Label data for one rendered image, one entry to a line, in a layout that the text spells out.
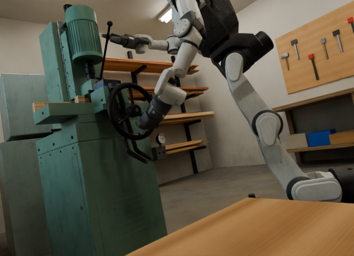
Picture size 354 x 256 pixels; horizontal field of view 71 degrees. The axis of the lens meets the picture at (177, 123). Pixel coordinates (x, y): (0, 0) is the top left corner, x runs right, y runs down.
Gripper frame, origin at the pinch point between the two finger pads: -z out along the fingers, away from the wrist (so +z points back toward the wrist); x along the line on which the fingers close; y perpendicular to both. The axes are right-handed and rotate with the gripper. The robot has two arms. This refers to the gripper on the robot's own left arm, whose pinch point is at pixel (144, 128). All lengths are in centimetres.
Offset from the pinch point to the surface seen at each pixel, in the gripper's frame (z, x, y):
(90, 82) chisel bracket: -15, -2, 48
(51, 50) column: -23, -9, 87
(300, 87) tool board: 5, 323, 44
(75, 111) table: -14.5, -19.1, 25.2
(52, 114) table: -14.8, -29.5, 24.6
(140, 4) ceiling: -34, 164, 252
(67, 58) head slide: -19, -5, 74
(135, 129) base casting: -20.1, 14.7, 15.6
